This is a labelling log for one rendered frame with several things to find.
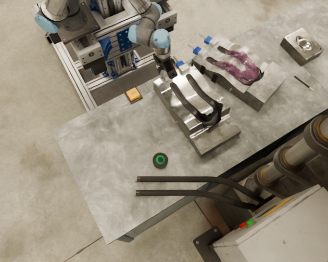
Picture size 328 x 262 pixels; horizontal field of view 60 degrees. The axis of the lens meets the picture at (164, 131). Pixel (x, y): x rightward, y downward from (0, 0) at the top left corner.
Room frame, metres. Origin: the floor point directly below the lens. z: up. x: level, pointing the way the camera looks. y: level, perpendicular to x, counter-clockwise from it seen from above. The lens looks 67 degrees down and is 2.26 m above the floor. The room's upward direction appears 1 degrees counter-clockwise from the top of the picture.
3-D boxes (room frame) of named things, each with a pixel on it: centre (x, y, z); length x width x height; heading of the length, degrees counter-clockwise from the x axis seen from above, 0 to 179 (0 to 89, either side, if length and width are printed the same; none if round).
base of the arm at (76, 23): (1.20, 0.50, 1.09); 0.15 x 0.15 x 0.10
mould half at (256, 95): (0.99, -0.45, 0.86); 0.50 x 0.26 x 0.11; 47
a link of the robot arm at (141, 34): (0.92, 0.09, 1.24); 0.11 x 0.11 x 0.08; 70
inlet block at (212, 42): (1.21, -0.28, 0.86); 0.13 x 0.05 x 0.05; 47
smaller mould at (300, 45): (1.16, -0.87, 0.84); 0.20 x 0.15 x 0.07; 30
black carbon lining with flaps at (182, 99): (0.76, -0.18, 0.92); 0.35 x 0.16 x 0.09; 30
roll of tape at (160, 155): (0.44, 0.02, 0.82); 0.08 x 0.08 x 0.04
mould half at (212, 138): (0.74, -0.18, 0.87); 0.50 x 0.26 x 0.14; 30
